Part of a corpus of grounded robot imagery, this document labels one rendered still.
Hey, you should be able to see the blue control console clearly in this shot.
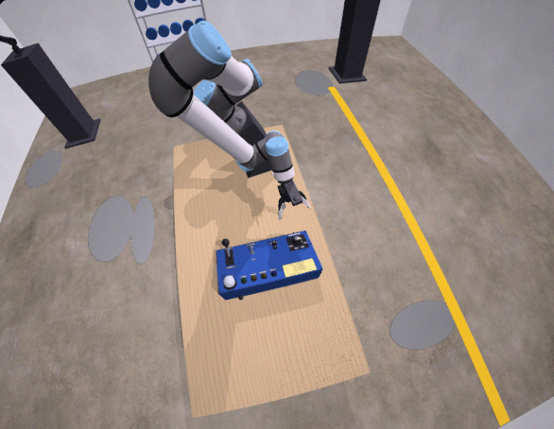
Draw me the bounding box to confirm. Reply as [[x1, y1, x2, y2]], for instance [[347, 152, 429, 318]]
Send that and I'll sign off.
[[216, 231, 323, 300]]

